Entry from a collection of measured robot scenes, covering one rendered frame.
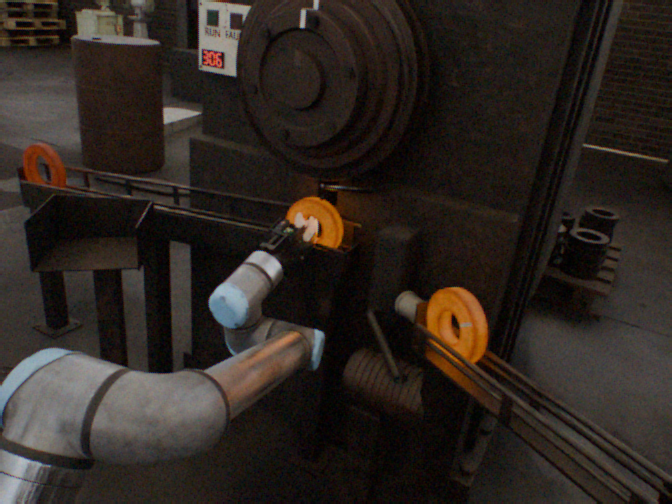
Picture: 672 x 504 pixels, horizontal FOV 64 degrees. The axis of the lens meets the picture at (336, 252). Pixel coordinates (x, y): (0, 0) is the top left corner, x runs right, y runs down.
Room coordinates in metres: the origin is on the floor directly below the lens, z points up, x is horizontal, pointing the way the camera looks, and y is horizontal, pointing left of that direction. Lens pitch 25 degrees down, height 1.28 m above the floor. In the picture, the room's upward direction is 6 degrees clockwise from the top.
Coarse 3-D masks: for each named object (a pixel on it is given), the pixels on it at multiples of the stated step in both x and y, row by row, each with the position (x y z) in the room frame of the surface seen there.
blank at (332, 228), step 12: (300, 204) 1.31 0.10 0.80; (312, 204) 1.29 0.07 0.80; (324, 204) 1.29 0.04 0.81; (288, 216) 1.32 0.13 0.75; (324, 216) 1.28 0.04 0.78; (336, 216) 1.28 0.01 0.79; (324, 228) 1.28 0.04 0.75; (336, 228) 1.26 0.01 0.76; (324, 240) 1.28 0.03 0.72; (336, 240) 1.26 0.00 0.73
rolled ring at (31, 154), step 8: (32, 144) 1.79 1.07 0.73; (40, 144) 1.78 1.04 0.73; (24, 152) 1.80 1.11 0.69; (32, 152) 1.78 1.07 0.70; (40, 152) 1.76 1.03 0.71; (48, 152) 1.75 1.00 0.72; (56, 152) 1.77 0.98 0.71; (24, 160) 1.81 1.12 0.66; (32, 160) 1.81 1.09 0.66; (48, 160) 1.75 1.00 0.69; (56, 160) 1.75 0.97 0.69; (24, 168) 1.81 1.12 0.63; (32, 168) 1.81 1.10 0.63; (56, 168) 1.73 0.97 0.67; (64, 168) 1.76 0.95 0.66; (32, 176) 1.80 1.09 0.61; (40, 176) 1.82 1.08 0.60; (56, 176) 1.73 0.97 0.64; (64, 176) 1.75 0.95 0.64; (56, 184) 1.74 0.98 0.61; (64, 184) 1.75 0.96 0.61
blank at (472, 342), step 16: (448, 288) 0.97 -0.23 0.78; (432, 304) 0.99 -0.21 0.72; (448, 304) 0.95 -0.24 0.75; (464, 304) 0.91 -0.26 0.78; (432, 320) 0.98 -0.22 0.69; (448, 320) 0.98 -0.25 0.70; (464, 320) 0.91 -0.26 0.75; (480, 320) 0.89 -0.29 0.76; (448, 336) 0.95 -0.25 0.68; (464, 336) 0.90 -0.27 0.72; (480, 336) 0.88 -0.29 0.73; (448, 352) 0.93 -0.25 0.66; (464, 352) 0.89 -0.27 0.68; (480, 352) 0.88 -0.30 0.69
